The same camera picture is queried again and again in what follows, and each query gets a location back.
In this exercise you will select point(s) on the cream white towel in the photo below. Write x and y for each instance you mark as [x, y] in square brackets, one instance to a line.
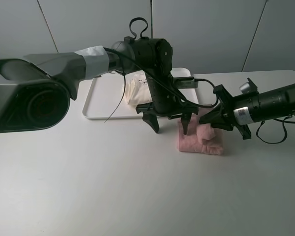
[136, 89]

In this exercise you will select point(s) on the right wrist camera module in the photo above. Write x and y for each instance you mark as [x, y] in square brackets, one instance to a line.
[249, 87]

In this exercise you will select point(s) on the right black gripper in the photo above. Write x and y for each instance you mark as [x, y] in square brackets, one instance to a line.
[232, 112]

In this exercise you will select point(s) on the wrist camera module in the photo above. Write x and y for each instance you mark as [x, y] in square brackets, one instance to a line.
[249, 87]
[185, 82]

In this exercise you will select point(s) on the pink towel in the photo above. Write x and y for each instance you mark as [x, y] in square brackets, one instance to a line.
[200, 138]

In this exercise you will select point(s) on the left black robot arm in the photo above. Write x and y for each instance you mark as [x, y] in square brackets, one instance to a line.
[35, 92]

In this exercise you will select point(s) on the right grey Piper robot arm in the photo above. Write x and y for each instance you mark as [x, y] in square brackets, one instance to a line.
[250, 107]

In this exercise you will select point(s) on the white rectangular plastic tray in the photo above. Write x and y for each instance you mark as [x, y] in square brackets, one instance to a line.
[103, 99]

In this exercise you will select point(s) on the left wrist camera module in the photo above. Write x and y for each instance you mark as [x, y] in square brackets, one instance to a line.
[185, 82]

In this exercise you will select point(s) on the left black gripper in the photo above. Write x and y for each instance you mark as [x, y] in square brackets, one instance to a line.
[167, 101]

